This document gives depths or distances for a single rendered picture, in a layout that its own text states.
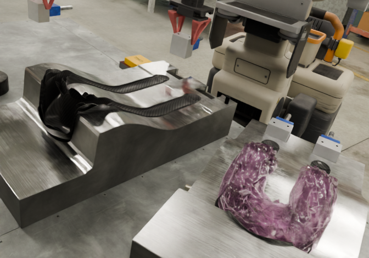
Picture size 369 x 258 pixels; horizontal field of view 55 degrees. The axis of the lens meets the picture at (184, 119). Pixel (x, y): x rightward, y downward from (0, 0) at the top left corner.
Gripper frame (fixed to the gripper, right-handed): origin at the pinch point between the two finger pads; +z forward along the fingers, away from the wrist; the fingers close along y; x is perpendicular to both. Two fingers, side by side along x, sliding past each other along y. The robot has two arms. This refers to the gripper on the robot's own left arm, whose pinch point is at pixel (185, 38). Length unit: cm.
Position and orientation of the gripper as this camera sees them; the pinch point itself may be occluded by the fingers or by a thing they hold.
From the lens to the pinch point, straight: 97.7
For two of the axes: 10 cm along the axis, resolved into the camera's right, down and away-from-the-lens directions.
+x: 5.2, -3.5, 7.8
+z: -1.9, 8.4, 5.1
